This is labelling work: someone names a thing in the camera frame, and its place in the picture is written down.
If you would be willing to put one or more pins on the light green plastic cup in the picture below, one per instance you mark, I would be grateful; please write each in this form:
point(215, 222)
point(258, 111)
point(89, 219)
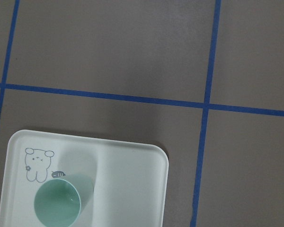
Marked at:
point(59, 202)

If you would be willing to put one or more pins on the cream rabbit print tray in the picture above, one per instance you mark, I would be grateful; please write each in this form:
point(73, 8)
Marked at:
point(130, 179)

